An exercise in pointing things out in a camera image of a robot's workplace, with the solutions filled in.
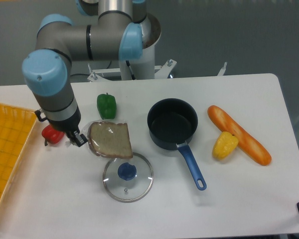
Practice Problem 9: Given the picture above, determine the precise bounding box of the red bell pepper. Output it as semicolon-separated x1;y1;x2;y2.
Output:
41;125;65;146

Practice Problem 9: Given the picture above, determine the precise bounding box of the orange baguette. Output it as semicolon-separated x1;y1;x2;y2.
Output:
207;105;272;166

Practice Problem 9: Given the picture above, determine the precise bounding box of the toast slice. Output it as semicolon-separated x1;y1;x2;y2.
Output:
84;120;133;159

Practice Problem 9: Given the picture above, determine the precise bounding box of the yellow woven basket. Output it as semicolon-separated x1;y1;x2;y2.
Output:
0;103;37;205

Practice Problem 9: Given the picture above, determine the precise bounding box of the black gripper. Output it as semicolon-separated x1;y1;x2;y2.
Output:
48;119;87;147

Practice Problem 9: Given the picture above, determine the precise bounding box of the yellow bell pepper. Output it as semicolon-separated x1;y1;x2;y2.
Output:
212;131;239;160

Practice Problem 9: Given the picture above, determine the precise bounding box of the metal table bracket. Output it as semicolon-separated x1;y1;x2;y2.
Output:
217;62;227;76

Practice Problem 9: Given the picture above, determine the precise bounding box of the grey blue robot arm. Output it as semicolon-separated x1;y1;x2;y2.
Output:
22;0;146;147

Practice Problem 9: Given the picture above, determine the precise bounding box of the green bell pepper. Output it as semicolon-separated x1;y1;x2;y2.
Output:
97;93;117;119

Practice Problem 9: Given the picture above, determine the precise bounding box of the dark blue saucepan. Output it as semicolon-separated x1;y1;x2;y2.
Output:
147;98;207;191

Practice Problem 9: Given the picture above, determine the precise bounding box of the glass pot lid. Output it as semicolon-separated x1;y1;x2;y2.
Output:
102;152;154;203

